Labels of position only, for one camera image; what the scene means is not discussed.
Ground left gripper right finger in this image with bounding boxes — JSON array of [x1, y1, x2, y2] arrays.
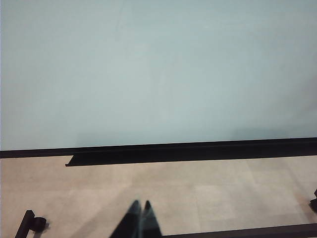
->
[[138, 200, 163, 238]]

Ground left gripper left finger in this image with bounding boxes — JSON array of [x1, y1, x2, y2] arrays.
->
[[108, 199, 143, 238]]

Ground black whiteboard pen tray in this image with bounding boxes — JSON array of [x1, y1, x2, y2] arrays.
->
[[64, 137, 317, 168]]

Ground black caster wheel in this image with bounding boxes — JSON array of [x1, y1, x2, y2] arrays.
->
[[308, 187, 317, 214], [32, 217, 48, 233]]

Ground black base crossbar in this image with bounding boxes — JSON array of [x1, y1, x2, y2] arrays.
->
[[160, 222, 317, 238]]

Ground black stand foot bar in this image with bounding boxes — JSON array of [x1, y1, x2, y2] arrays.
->
[[14, 209, 35, 238]]

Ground white whiteboard with black frame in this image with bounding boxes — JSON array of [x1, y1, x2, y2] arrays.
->
[[0, 0, 317, 159]]

